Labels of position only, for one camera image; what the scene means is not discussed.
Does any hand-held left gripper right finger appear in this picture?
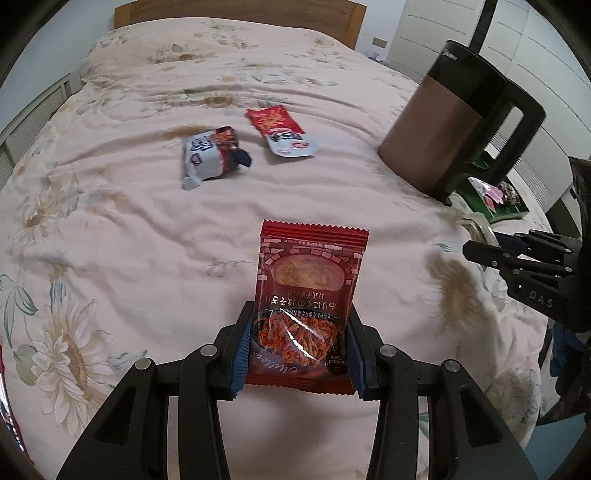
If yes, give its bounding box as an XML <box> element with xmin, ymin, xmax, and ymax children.
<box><xmin>346</xmin><ymin>305</ymin><xmax>541</xmax><ymax>480</ymax></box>

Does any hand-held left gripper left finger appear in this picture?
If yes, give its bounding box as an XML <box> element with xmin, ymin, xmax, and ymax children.
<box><xmin>55</xmin><ymin>301</ymin><xmax>256</xmax><ymax>480</ymax></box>

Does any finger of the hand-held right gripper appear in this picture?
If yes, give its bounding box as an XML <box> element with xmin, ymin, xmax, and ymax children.
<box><xmin>462</xmin><ymin>240</ymin><xmax>574</xmax><ymax>278</ymax></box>
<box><xmin>494</xmin><ymin>229</ymin><xmax>583</xmax><ymax>260</ymax></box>

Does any green tray box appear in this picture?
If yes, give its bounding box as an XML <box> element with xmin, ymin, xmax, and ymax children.
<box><xmin>455</xmin><ymin>173</ymin><xmax>531</xmax><ymax>225</ymax></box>

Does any silvery snack packet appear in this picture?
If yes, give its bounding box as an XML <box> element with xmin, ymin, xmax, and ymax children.
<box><xmin>455</xmin><ymin>210</ymin><xmax>500</xmax><ymax>246</ymax></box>

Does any dark red snack packet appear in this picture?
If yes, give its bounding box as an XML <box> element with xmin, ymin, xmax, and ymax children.
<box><xmin>243</xmin><ymin>219</ymin><xmax>370</xmax><ymax>397</ymax></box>

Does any pink snack packet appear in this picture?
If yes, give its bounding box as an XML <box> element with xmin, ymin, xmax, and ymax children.
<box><xmin>471</xmin><ymin>178</ymin><xmax>504</xmax><ymax>213</ymax></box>

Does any brown and black kettle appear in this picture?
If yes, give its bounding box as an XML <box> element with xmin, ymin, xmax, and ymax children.
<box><xmin>378</xmin><ymin>39</ymin><xmax>546</xmax><ymax>206</ymax></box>

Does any floral bed blanket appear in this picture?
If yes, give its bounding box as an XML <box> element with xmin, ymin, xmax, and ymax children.
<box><xmin>0</xmin><ymin>18</ymin><xmax>561</xmax><ymax>480</ymax></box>

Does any white wardrobe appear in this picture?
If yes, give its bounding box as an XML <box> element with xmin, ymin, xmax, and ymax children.
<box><xmin>385</xmin><ymin>0</ymin><xmax>591</xmax><ymax>217</ymax></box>

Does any red and white snack packet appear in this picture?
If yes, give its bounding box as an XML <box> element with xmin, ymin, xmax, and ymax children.
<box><xmin>246</xmin><ymin>105</ymin><xmax>320</xmax><ymax>158</ymax></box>

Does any shiny red packet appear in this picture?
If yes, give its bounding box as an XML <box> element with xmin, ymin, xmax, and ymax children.
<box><xmin>0</xmin><ymin>344</ymin><xmax>31</xmax><ymax>467</ymax></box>

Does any wooden headboard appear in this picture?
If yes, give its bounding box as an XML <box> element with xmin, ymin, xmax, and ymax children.
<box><xmin>114</xmin><ymin>0</ymin><xmax>367</xmax><ymax>51</ymax></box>

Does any white slatted panel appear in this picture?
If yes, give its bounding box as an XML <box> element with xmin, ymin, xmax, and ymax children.
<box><xmin>0</xmin><ymin>76</ymin><xmax>75</xmax><ymax>186</ymax></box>

